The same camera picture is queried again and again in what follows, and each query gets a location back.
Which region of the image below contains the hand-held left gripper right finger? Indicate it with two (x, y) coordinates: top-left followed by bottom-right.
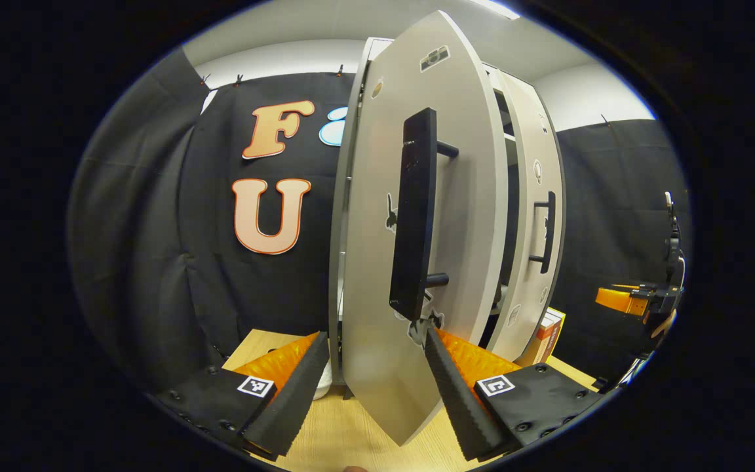
(425, 328), (604, 462)

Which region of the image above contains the orange white cardboard box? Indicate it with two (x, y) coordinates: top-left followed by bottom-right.
(533, 308), (567, 366)

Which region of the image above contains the ceiling light panel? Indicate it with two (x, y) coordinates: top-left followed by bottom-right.
(468, 0), (521, 20)

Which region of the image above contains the white round container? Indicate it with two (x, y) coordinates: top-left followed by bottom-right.
(312, 357), (334, 401)

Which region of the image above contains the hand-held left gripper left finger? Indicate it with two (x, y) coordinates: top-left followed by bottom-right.
(155, 331), (330, 460)

